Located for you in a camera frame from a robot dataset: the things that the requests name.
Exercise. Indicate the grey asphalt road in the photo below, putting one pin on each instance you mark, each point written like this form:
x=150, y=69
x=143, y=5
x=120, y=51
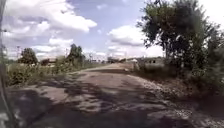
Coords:
x=100, y=96

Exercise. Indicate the low building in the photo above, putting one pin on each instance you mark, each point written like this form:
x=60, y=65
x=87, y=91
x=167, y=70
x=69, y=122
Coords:
x=151, y=61
x=48, y=61

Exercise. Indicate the large dark tree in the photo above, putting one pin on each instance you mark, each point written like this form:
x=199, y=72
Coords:
x=180, y=33

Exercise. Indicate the weedy grass verge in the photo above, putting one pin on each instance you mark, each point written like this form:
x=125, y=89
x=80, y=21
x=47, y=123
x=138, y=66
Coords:
x=36, y=71

